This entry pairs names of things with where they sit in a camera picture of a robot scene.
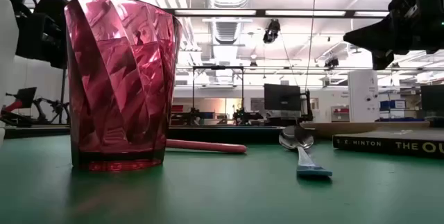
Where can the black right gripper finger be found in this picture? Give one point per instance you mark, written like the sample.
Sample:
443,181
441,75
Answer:
371,36
382,60

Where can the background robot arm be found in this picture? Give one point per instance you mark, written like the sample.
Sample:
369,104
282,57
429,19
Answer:
19,104

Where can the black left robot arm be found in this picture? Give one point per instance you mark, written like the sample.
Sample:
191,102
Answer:
41,30

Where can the light wooden plate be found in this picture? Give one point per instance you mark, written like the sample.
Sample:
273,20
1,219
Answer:
357,128

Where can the red faceted plastic cup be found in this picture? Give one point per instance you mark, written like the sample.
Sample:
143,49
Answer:
121,85

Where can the white pillar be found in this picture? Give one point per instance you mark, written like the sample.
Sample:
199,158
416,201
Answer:
363,95

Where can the blue storage bins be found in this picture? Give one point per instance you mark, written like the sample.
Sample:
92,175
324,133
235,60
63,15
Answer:
392,107

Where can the black computer monitor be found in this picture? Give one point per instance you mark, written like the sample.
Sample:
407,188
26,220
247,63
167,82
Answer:
433,97
282,97

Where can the black paperback book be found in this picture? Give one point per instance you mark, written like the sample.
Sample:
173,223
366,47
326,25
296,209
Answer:
392,142

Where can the black tripod stand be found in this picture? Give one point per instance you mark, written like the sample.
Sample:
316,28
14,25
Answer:
55,107

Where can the white rounded plastic object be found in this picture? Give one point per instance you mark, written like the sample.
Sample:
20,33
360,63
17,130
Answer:
7,61

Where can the black hanging overhead camera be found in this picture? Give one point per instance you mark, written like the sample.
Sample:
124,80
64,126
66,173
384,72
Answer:
271,31

